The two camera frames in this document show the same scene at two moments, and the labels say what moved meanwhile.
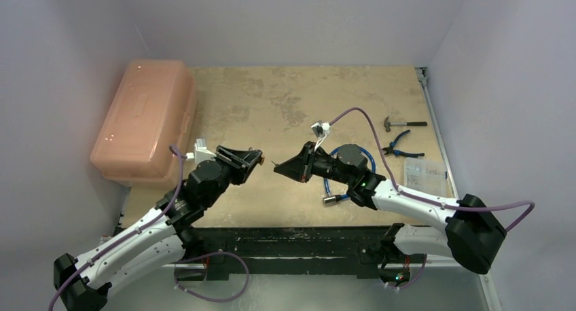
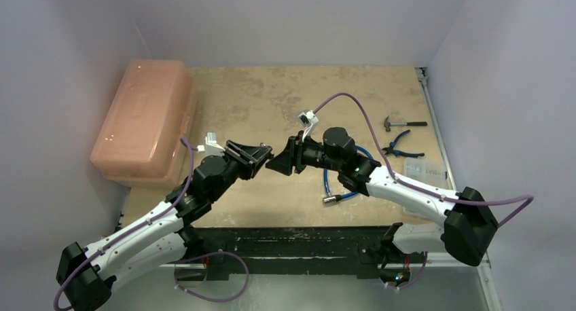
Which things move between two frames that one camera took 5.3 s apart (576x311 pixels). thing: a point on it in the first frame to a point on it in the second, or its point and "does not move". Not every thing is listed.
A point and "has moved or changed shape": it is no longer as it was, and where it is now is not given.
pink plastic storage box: x=149 y=124 does not move
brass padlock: x=261 y=155 has moved or changed shape
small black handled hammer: x=388 y=124 does not move
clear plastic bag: x=426 y=174 does not move
